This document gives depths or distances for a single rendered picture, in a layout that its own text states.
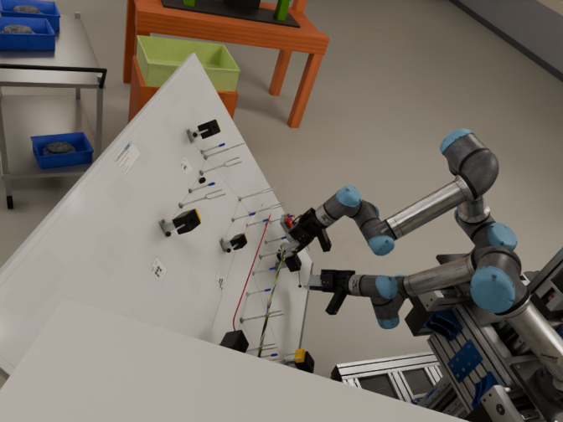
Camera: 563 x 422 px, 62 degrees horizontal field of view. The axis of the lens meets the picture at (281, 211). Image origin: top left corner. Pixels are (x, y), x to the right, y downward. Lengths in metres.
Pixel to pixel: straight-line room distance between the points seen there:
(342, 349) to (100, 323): 2.53
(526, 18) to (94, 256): 10.72
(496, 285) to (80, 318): 1.11
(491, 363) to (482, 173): 0.74
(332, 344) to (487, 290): 1.72
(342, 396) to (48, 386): 0.31
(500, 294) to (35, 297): 1.12
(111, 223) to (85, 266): 0.13
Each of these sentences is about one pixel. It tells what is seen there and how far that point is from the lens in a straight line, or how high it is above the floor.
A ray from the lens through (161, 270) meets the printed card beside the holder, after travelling 1.20.
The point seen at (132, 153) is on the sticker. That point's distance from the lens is 1.24.
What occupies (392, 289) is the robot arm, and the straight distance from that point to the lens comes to 1.60.
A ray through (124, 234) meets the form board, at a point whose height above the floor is 1.52.
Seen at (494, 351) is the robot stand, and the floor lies 1.07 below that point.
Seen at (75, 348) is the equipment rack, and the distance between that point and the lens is 0.56.
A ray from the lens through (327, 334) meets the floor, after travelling 3.05.
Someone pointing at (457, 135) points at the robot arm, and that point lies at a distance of 1.67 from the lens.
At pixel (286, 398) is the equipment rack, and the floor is 1.85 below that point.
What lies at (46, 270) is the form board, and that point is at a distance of 0.97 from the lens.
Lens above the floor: 2.33
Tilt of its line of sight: 39 degrees down
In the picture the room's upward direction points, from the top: 20 degrees clockwise
